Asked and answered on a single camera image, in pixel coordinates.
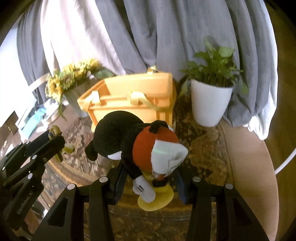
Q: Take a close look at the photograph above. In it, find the sunflower bouquet in vase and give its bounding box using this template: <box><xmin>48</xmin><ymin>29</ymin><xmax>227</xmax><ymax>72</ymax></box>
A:
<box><xmin>45</xmin><ymin>58</ymin><xmax>115</xmax><ymax>117</ymax></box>

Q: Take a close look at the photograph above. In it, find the small yellow toy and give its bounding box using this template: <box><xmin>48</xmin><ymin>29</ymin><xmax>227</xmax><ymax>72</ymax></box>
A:
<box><xmin>48</xmin><ymin>126</ymin><xmax>75</xmax><ymax>163</ymax></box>

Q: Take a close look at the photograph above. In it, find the mickey mouse plush toy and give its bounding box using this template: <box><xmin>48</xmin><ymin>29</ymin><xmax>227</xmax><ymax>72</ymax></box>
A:
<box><xmin>85</xmin><ymin>110</ymin><xmax>188</xmax><ymax>211</ymax></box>

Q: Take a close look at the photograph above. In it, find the patterned paisley table rug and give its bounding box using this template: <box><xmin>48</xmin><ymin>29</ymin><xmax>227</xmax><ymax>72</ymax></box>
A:
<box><xmin>28</xmin><ymin>92</ymin><xmax>236</xmax><ymax>241</ymax></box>

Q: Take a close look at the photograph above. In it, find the grey curtain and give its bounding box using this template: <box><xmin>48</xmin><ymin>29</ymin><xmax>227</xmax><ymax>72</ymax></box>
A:
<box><xmin>16</xmin><ymin>1</ymin><xmax>278</xmax><ymax>140</ymax></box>

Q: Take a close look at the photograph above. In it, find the beige curtain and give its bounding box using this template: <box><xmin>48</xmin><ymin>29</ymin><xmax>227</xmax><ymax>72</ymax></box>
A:
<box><xmin>40</xmin><ymin>0</ymin><xmax>126</xmax><ymax>75</ymax></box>

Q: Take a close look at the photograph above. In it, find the potted plant white pot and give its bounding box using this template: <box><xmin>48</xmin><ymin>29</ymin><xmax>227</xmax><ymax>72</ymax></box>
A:
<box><xmin>181</xmin><ymin>36</ymin><xmax>243</xmax><ymax>127</ymax></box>

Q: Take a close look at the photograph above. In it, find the blue folded cloth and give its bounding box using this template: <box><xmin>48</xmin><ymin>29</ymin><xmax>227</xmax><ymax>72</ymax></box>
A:
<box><xmin>19</xmin><ymin>107</ymin><xmax>46</xmax><ymax>141</ymax></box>

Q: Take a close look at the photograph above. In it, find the orange plastic storage crate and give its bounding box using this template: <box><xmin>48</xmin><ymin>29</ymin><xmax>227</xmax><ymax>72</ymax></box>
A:
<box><xmin>77</xmin><ymin>66</ymin><xmax>177</xmax><ymax>130</ymax></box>

